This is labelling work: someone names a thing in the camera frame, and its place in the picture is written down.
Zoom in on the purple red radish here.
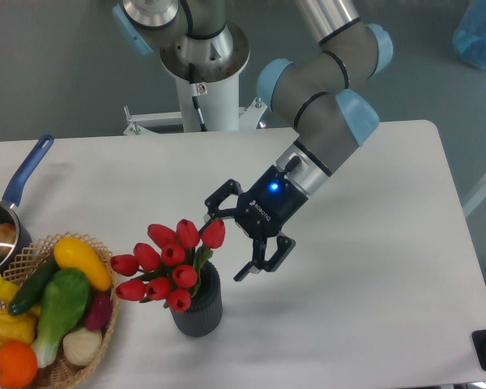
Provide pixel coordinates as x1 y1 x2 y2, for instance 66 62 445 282
83 293 113 331

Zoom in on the blue handled saucepan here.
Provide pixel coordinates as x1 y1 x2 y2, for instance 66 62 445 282
0 135 54 273

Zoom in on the dark green cucumber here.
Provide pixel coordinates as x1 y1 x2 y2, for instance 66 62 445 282
8 256 60 315

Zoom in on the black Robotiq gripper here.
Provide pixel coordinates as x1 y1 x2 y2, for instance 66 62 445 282
200 165 308 282

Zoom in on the green bok choy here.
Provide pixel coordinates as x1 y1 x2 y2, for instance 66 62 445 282
32 268 91 369

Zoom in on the orange fruit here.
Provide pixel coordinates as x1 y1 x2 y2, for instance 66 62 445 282
0 341 38 388

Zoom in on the yellow gourd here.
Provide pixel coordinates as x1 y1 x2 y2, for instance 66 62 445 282
0 309 37 348

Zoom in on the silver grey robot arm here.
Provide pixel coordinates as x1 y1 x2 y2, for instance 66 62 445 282
113 1 393 280

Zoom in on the dark grey ribbed vase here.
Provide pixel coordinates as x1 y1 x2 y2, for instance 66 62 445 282
171 261 223 337

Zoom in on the yellow squash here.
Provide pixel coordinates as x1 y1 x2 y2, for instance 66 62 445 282
53 237 113 292

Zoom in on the red tulip bouquet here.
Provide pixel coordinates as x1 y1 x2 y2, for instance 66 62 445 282
110 219 226 312

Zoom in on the woven wicker basket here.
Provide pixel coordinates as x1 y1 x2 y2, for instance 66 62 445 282
0 233 119 388

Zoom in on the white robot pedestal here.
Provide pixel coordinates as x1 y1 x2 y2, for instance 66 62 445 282
123 69 267 135

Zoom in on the small yellow banana pepper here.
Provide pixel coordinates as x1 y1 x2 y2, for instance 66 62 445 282
0 273 41 318

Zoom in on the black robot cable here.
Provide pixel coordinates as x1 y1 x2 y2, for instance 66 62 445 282
187 62 209 133

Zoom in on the white garlic bulb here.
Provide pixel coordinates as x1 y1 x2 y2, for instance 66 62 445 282
62 327 102 366

